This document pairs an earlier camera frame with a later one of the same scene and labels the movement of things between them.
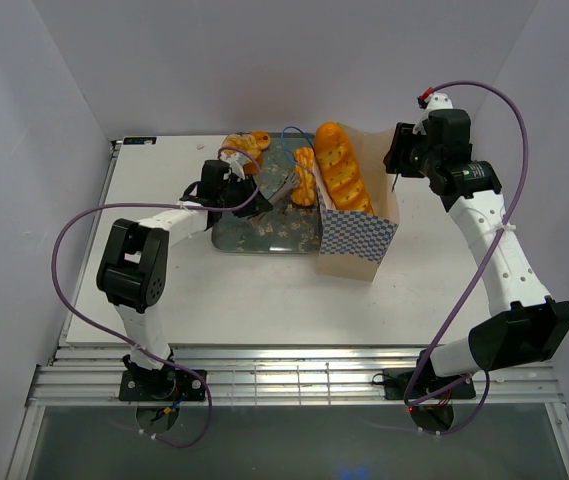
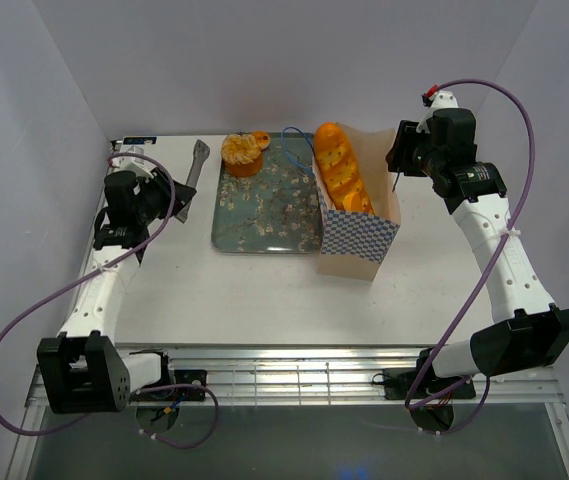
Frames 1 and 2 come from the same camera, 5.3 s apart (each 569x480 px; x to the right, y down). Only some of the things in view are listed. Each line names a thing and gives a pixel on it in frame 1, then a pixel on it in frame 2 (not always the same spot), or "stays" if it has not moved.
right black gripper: (396, 159) stays
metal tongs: (291, 182) to (200, 151)
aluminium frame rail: (282, 376) stays
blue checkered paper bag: (352, 244) stays
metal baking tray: (285, 227) stays
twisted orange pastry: (304, 194) to (357, 202)
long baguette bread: (339, 170) stays
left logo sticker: (139, 140) stays
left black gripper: (256, 207) to (162, 184)
